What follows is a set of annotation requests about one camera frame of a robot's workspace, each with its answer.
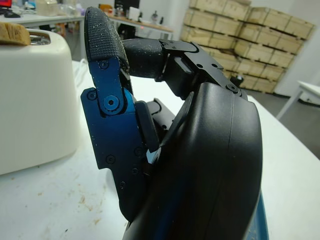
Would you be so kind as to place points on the white office desk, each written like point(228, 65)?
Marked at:
point(62, 19)

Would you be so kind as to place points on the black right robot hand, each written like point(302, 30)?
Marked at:
point(205, 155)

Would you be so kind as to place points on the brown bread slice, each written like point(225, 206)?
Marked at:
point(12, 33)

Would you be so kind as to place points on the stacked wooden crates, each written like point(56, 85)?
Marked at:
point(262, 37)

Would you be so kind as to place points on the cream two-slot toaster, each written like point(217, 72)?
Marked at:
point(35, 100)

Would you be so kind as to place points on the wooden-top white-frame table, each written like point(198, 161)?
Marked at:
point(150, 25)

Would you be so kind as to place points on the black trash bin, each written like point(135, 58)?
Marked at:
point(237, 81)

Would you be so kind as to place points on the plain white side table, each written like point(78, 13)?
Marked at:
point(310, 87)

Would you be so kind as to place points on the blue plastic tray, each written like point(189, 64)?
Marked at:
point(261, 225)

